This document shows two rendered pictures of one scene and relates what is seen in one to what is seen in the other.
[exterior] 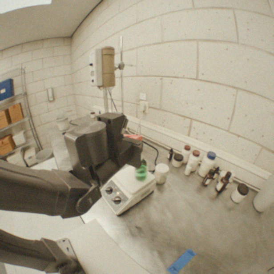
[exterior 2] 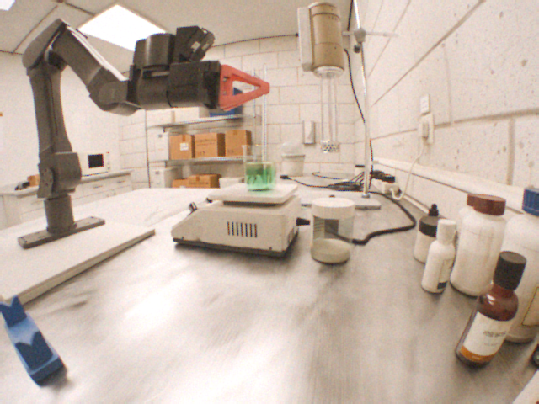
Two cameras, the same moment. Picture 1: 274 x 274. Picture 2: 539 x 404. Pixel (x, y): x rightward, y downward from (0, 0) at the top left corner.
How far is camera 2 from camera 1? 0.44 m
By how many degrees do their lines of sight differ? 56
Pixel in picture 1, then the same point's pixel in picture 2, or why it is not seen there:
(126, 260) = (71, 262)
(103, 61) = (313, 25)
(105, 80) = (317, 55)
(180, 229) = (149, 338)
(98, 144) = (150, 45)
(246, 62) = not seen: outside the picture
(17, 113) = (237, 143)
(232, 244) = not seen: outside the picture
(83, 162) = (136, 61)
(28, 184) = (93, 56)
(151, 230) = (147, 284)
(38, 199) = (89, 68)
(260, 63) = not seen: outside the picture
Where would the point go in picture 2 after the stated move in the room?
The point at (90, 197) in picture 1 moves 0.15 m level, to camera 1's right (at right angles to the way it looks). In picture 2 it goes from (114, 89) to (108, 51)
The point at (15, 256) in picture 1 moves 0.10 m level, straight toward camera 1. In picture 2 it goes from (45, 112) to (45, 99)
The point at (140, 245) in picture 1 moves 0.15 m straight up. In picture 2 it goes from (106, 277) to (85, 163)
